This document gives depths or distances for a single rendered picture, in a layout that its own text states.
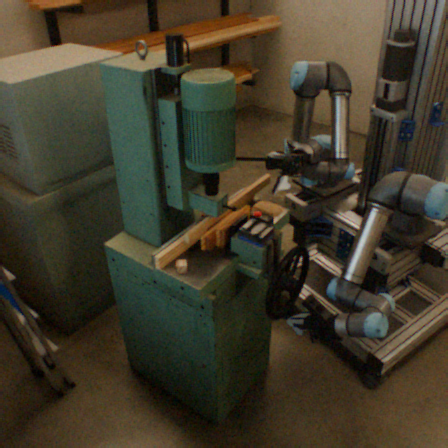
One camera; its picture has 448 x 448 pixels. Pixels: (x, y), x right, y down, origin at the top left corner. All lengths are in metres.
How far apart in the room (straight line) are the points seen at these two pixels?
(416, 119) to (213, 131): 0.94
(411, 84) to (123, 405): 1.94
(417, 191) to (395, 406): 1.24
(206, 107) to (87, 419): 1.56
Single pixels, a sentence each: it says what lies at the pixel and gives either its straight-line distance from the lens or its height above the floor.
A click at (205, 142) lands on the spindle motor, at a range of 1.48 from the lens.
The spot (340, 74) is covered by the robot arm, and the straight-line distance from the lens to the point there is 1.92.
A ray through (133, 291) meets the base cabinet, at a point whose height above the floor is 0.61.
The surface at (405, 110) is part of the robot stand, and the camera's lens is 2.06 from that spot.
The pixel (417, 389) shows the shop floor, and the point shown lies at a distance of 2.51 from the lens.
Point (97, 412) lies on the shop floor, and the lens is 2.36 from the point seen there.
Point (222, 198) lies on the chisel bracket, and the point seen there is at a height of 1.07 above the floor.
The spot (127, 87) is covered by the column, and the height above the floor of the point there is 1.45.
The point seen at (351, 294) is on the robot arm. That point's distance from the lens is 1.54.
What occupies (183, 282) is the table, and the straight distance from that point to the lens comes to 1.53.
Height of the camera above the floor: 1.91
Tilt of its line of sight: 34 degrees down
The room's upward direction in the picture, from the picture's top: 1 degrees counter-clockwise
